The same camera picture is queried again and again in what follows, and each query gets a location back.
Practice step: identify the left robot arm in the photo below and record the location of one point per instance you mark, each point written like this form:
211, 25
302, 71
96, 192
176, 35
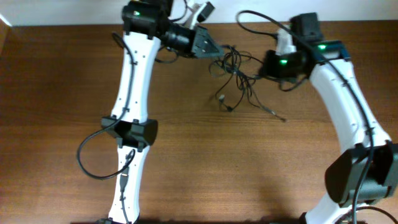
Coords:
147, 28

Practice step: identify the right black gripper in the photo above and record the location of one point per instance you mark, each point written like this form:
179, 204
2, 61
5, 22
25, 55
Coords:
267, 70

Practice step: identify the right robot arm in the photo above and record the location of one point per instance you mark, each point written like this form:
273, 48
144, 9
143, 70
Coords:
366, 171

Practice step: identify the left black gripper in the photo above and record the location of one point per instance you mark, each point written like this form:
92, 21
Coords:
196, 42

